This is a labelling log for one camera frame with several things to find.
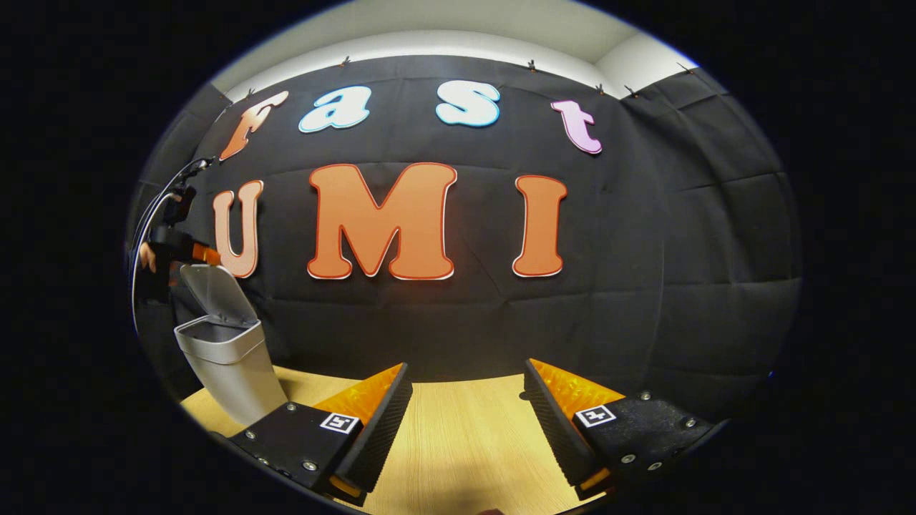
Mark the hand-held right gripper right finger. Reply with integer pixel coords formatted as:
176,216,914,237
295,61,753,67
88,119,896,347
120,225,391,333
522,358,716,501

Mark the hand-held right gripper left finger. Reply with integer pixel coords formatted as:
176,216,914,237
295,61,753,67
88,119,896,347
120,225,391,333
228,362,414,507

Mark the white desktop garbage bin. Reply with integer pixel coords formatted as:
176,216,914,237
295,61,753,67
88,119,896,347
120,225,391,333
174,263,288,428

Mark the wooden desktop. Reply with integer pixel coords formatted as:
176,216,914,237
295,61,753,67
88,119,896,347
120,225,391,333
179,365,630,515

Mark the row of small cloth clips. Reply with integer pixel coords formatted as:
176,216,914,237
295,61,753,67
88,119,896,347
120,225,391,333
243,56,696,99

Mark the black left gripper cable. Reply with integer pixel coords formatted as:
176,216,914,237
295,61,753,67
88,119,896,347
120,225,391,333
130,159,214,333

